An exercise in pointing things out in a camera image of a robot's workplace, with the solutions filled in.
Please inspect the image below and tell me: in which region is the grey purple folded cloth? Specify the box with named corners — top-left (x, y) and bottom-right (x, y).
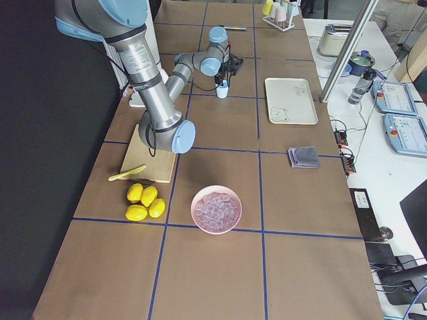
top-left (288, 146), bottom-right (320, 169)

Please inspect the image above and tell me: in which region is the pink bowl of ice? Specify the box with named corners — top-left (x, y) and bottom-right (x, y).
top-left (191, 185), bottom-right (242, 235)

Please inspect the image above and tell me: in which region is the blue small bowl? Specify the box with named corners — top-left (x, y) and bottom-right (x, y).
top-left (330, 61), bottom-right (353, 78)

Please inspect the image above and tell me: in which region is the purple saucepan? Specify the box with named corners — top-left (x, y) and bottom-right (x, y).
top-left (348, 50), bottom-right (375, 76)

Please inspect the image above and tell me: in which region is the wooden cutting board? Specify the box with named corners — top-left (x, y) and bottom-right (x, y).
top-left (120, 125), bottom-right (176, 183)

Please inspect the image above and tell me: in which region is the clear water bottle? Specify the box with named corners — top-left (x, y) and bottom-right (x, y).
top-left (348, 68), bottom-right (377, 105)

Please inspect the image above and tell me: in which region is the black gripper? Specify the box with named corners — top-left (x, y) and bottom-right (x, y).
top-left (214, 55), bottom-right (244, 85)

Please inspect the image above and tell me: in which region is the black power strip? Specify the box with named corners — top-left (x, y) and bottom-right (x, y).
top-left (334, 130), bottom-right (356, 177)

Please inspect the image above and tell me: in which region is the steel muddler black tip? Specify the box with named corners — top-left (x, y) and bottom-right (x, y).
top-left (222, 25), bottom-right (247, 31)

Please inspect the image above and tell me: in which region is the cream bear serving tray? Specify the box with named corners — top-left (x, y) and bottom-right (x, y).
top-left (264, 77), bottom-right (318, 125)

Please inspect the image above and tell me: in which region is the blue teach pendant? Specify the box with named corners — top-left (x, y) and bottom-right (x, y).
top-left (372, 81), bottom-right (418, 116)
top-left (383, 113), bottom-right (426, 158)

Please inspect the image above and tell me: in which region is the yellow plastic cup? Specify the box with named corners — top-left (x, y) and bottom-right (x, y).
top-left (262, 0), bottom-right (274, 16)

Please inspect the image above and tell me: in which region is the white cup rack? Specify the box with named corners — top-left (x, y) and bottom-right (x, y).
top-left (262, 0), bottom-right (301, 31)

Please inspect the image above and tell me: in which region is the aluminium frame post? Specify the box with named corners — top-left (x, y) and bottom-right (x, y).
top-left (320, 0), bottom-right (378, 103)

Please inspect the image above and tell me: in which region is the light blue plastic cup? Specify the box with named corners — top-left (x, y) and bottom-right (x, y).
top-left (216, 80), bottom-right (230, 99)

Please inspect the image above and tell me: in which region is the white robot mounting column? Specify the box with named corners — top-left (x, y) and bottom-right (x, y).
top-left (129, 0), bottom-right (169, 108)

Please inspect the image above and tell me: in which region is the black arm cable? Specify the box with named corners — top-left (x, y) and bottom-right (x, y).
top-left (191, 41), bottom-right (234, 93)

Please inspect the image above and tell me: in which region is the cream toaster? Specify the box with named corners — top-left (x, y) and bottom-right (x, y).
top-left (318, 24), bottom-right (352, 57)

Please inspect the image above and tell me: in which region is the pink plastic cup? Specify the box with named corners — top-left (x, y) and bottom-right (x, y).
top-left (274, 6), bottom-right (288, 23)

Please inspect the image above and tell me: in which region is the yellow plastic knife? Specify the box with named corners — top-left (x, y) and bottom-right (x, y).
top-left (108, 165), bottom-right (146, 181)

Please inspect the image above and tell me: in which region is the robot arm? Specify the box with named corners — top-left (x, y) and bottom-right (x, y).
top-left (55, 1), bottom-right (244, 154)

